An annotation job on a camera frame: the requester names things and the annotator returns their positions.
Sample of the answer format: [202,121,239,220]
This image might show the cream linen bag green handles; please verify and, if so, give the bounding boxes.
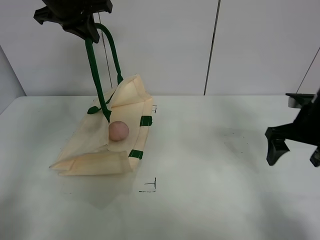
[50,23,153,176]

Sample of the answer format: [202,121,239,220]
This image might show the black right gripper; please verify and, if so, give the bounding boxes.
[265,90,320,167]

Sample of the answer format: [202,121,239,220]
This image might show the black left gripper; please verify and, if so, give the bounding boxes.
[33,0,112,43]

